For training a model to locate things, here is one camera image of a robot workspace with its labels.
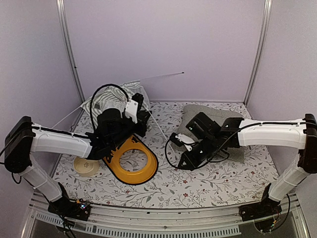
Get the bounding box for cream pet bowl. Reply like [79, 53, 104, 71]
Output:
[73, 157, 100, 177]

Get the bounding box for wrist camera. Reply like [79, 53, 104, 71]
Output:
[169, 133, 197, 151]
[124, 93, 144, 123]

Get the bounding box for floral patterned table mat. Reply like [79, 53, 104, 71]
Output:
[53, 102, 278, 209]

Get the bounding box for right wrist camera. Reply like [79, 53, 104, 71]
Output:
[169, 133, 197, 151]

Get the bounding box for yellow double bowl holder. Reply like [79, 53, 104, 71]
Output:
[103, 135, 159, 185]

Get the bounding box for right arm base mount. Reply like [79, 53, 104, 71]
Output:
[239, 183, 282, 233]

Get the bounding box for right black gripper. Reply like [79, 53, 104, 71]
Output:
[178, 134, 218, 171]

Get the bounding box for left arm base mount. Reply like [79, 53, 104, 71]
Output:
[48, 182, 91, 221]

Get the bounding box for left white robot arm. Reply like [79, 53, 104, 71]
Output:
[2, 108, 159, 215]

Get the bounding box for green checked cushion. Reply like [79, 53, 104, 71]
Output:
[176, 104, 245, 163]

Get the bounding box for left aluminium frame post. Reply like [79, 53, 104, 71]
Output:
[55, 0, 87, 107]

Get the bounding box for right aluminium frame post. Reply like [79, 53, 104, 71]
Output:
[243, 0, 272, 107]

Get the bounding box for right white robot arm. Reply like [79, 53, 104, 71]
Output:
[171, 113, 317, 216]

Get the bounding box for green striped pet tent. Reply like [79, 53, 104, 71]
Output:
[92, 80, 150, 128]

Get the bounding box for aluminium frame post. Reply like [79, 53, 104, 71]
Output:
[243, 0, 272, 107]
[55, 0, 87, 107]

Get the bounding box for front aluminium rail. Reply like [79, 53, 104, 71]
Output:
[21, 192, 312, 238]

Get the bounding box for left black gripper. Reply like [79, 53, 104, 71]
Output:
[110, 111, 153, 149]

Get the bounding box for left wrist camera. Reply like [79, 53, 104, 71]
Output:
[124, 93, 144, 123]

